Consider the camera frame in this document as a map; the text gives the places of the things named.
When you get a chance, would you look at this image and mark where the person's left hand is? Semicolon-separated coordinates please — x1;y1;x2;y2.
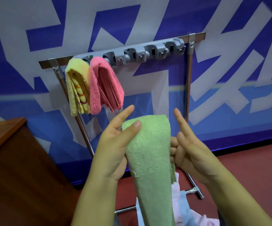
88;105;142;184

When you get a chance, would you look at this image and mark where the person's right hand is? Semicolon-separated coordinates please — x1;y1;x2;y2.
170;108;228;186

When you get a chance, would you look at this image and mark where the white pink patterned towel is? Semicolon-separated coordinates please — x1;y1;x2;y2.
136;171;220;226

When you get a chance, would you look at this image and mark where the light green towel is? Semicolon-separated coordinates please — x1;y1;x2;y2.
121;115;177;226

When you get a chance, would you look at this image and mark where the light blue towel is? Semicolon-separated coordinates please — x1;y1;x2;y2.
136;190;199;226

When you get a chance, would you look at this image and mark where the yellow striped towel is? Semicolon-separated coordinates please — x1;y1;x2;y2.
65;58;92;117

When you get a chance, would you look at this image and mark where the metal rack frame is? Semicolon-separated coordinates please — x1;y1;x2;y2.
38;32;206;214

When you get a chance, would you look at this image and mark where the person's right leg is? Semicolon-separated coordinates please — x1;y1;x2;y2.
217;209;227;226

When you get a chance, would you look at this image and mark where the brown wooden cabinet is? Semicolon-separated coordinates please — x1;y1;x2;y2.
0;117;79;226

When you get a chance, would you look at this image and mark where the blue white printed banner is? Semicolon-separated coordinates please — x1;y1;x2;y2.
0;0;272;183

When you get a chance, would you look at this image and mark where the grey plastic hook rail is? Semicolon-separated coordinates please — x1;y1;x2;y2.
73;37;186;67

